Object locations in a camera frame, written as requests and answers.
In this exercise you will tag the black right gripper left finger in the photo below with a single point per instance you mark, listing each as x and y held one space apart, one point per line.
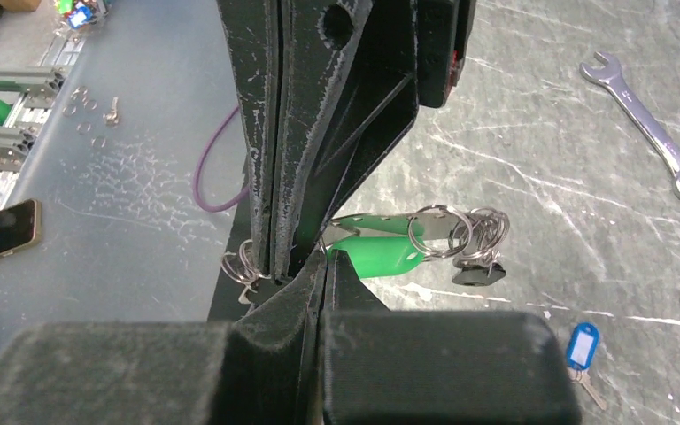
260 369

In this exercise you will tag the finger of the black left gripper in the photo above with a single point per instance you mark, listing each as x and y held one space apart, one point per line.
348 90
253 33

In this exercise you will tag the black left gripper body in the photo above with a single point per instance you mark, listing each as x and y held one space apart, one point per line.
443 29

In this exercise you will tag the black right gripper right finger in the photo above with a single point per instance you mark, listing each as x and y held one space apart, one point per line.
381 366

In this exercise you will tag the key with green tag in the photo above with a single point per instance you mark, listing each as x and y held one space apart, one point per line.
377 245

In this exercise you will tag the key with blue tag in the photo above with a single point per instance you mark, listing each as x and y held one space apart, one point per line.
580 354

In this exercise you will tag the large chrome open-end wrench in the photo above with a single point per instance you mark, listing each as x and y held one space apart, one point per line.
609 76

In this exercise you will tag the black smartphone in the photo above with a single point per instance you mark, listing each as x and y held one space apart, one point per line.
20 227

